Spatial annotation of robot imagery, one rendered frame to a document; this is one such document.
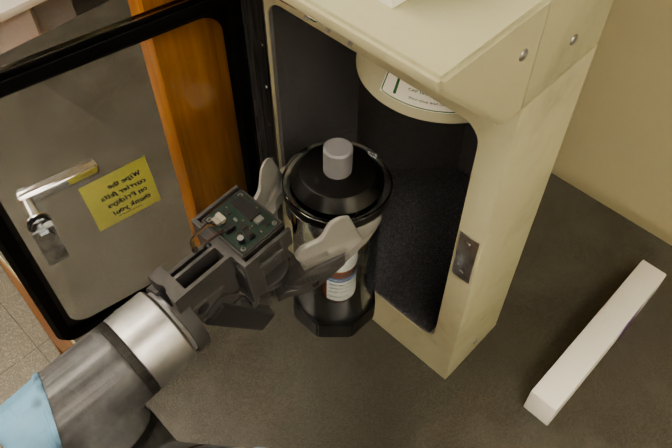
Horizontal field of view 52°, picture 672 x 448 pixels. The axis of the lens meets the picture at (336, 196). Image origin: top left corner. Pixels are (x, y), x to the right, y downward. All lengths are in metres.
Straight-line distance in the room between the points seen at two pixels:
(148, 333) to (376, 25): 0.30
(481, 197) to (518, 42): 0.20
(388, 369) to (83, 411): 0.46
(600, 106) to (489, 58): 0.65
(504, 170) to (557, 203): 0.54
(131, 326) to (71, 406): 0.07
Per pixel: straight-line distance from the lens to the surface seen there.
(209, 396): 0.91
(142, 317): 0.58
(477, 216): 0.64
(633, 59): 1.02
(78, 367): 0.58
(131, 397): 0.58
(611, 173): 1.14
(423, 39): 0.42
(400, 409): 0.90
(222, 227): 0.59
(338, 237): 0.62
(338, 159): 0.63
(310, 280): 0.62
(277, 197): 0.68
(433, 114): 0.65
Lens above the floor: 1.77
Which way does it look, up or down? 50 degrees down
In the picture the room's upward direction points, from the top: straight up
